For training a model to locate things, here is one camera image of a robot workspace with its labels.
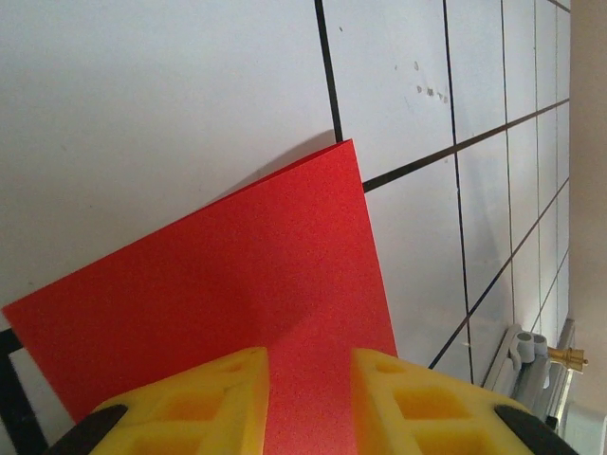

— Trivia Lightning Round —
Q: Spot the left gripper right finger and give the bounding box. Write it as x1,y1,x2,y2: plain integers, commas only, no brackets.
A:
350,348,584,455

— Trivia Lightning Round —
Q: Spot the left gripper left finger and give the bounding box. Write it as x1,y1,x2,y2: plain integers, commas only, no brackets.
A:
46,346,269,455

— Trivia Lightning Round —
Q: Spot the red cloth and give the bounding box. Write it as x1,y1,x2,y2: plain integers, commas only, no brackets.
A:
2,137,399,455

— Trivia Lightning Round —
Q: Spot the clear plastic connector block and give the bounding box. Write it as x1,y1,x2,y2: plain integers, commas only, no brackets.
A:
483,321,578,428

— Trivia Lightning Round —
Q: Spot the small brass fitting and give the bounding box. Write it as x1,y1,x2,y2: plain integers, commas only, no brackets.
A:
547,345,590,374

